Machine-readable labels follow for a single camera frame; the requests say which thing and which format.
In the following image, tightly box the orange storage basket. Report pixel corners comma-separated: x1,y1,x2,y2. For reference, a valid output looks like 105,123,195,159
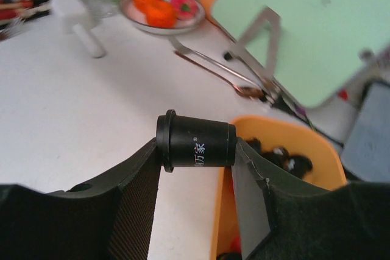
210,114,347,259

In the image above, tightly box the grey induction cooker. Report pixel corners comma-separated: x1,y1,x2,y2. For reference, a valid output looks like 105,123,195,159
341,82,389,183

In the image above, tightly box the silver fork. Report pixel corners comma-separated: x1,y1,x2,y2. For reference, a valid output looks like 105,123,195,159
168,36,261,88

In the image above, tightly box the fruit bowl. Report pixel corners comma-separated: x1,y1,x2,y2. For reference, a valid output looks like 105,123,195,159
119,0,205,35

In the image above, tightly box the black capsule number four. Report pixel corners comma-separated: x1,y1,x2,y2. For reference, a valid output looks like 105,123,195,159
156,110,237,173

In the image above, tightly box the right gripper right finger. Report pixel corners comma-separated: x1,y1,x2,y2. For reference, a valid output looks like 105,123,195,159
232,139,389,259

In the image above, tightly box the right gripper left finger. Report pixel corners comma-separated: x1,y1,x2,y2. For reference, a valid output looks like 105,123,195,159
1,140,160,259

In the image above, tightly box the copper spoon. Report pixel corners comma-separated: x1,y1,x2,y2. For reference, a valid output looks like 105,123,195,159
174,51,266,99

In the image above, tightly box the black capsule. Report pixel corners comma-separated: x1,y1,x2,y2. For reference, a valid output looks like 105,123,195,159
262,146,289,169
286,155,313,179
246,138,262,154

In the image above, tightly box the green cutting board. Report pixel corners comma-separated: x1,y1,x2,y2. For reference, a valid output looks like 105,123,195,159
211,0,389,108

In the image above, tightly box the white plastic scoop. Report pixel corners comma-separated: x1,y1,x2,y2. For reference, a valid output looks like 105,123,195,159
49,0,106,58

